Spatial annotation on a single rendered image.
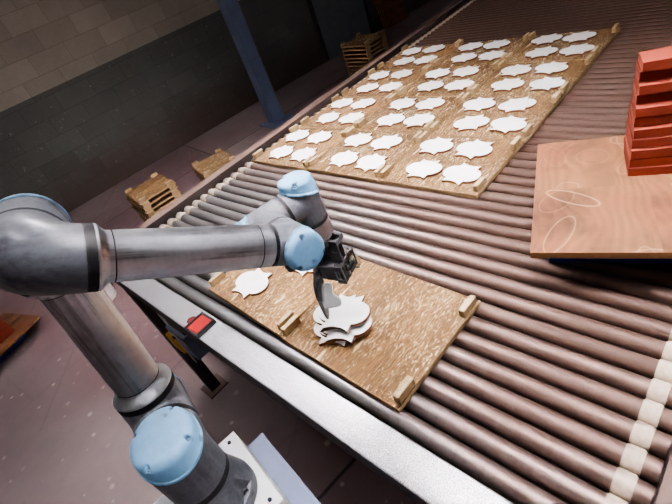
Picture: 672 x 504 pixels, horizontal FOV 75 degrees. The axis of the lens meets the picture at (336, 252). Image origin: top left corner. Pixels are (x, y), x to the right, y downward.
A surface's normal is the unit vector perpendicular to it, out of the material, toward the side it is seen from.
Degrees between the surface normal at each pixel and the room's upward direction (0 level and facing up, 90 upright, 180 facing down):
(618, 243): 0
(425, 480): 0
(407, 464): 0
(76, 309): 86
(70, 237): 43
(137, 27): 90
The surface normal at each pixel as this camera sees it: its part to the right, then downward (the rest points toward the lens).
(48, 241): 0.29, -0.42
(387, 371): -0.31, -0.75
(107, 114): 0.62, 0.31
